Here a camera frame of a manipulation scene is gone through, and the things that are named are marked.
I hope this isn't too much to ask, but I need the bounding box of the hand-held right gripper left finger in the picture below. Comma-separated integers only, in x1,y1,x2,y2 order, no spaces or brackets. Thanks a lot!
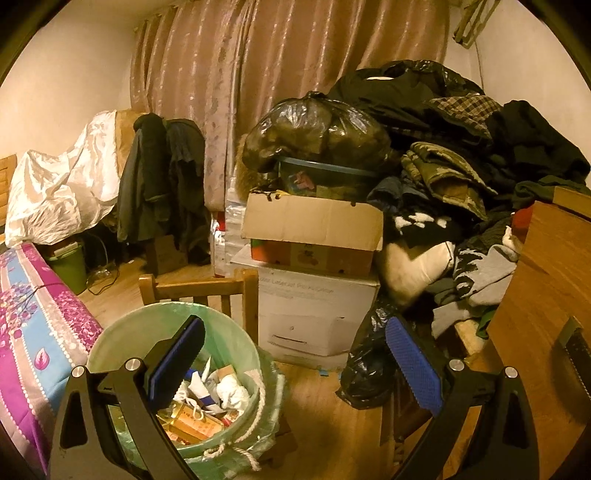
48,315,206,480

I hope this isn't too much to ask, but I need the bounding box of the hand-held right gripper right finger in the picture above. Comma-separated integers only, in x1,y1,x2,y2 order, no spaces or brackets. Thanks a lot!
385,315,541,480

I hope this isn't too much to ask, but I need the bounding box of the trash bin with green liner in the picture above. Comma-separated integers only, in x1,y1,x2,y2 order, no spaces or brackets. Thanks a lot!
87,301,287,480

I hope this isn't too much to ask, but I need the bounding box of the long brown box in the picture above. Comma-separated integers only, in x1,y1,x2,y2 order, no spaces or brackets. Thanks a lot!
168,406,222,444

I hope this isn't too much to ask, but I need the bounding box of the crumpled black plastic bag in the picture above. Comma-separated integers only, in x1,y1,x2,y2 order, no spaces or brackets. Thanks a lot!
337,295,444,409

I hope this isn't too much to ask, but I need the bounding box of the wooden chair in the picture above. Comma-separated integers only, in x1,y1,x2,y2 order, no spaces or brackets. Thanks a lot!
139,268,260,344

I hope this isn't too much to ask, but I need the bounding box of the white plush cushion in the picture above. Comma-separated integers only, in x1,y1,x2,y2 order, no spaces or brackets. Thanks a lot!
376,240,455,305

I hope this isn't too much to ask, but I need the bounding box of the small brown cardboard box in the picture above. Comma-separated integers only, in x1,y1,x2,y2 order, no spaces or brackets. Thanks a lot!
148,235,183,278

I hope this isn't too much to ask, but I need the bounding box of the white printer box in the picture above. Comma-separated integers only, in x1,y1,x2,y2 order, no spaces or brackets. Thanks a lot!
230,244,382,370

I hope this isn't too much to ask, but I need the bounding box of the green plastic bucket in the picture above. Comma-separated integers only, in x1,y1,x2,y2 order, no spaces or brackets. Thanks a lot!
44,242,88,296

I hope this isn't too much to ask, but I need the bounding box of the floral striped bed sheet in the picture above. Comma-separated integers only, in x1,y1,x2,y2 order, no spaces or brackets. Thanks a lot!
0,242,105,476

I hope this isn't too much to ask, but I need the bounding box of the shrink-wrapped bottle pack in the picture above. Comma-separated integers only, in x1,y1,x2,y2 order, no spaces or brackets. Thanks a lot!
211,185,245,278

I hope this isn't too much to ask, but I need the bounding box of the wooden cabinet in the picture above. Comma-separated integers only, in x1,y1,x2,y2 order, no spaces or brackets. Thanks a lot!
487,187,591,480

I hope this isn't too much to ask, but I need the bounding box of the dark hanging jacket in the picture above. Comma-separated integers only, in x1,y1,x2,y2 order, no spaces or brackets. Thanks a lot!
115,113,211,266

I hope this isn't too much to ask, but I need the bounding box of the open cardboard box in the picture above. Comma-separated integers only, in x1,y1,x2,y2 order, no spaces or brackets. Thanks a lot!
241,191,385,278

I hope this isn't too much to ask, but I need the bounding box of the white satin cover cloth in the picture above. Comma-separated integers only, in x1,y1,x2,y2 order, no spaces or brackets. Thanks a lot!
4,110,139,247

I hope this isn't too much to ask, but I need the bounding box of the pile of clothes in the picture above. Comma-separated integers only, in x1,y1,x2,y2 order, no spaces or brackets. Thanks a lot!
323,60,591,337

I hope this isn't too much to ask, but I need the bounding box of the brown cardboard panel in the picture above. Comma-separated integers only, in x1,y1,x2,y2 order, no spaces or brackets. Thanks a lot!
115,110,139,153

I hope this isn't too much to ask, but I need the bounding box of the wooden headboard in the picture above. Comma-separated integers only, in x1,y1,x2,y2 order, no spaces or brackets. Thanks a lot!
0,154,18,241

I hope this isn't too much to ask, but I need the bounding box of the full translucent black bag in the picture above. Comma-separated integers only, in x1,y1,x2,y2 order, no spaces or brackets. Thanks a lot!
241,91,393,174

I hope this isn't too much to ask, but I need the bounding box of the pink patterned curtain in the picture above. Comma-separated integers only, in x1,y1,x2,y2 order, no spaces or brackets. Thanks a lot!
129,0,451,222

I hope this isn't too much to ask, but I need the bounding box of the folding clothes hanger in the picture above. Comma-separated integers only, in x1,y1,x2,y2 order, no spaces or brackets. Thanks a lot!
453,0,502,47

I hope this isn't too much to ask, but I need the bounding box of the white rope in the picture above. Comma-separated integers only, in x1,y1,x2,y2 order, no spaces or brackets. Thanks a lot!
203,369,271,474

